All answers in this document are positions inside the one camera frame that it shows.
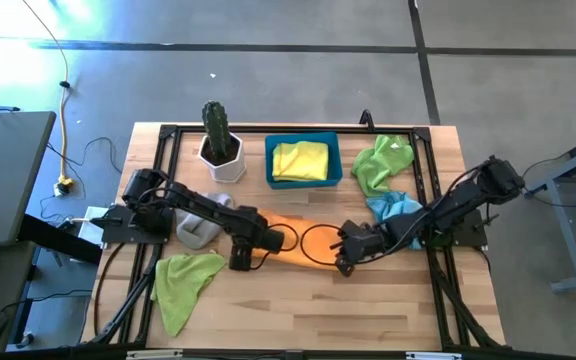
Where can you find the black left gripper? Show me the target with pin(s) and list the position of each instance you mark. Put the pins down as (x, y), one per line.
(258, 232)

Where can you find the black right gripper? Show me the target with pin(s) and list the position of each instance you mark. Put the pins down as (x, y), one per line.
(363, 240)

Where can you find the orange microfiber towel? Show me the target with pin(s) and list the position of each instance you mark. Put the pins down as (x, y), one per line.
(313, 240)

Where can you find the grey microfiber towel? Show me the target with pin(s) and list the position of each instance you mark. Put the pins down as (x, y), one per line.
(198, 232)

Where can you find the lime green microfiber towel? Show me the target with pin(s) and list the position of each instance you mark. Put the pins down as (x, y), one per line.
(183, 290)
(383, 160)

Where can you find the blue microfiber towel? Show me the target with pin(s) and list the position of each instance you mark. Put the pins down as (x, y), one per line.
(393, 205)

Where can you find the yellow microfiber towel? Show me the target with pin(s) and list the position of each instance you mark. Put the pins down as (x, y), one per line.
(300, 161)

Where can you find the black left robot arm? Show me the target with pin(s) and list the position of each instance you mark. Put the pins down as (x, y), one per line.
(193, 200)

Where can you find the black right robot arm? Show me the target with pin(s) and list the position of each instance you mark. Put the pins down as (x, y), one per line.
(458, 200)

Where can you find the white planter pot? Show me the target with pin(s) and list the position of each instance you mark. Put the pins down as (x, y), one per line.
(228, 170)

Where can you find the blue plastic bin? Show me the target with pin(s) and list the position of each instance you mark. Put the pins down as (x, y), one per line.
(303, 136)

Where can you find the green cactus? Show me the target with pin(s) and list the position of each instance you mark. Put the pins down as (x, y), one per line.
(216, 127)

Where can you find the white box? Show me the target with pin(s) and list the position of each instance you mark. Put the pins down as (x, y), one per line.
(88, 230)

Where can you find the grey metal table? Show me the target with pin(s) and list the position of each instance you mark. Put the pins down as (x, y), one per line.
(568, 200)

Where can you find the grey desk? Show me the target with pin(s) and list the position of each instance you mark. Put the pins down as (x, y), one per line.
(8, 175)

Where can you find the black aluminium table frame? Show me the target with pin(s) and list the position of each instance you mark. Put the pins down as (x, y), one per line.
(293, 129)

